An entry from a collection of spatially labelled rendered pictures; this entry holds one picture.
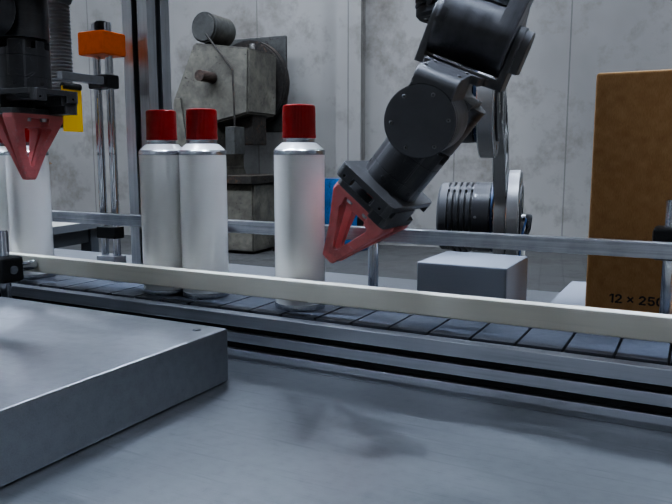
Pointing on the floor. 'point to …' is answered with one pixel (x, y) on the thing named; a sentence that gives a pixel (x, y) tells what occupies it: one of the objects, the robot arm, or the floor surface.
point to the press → (237, 111)
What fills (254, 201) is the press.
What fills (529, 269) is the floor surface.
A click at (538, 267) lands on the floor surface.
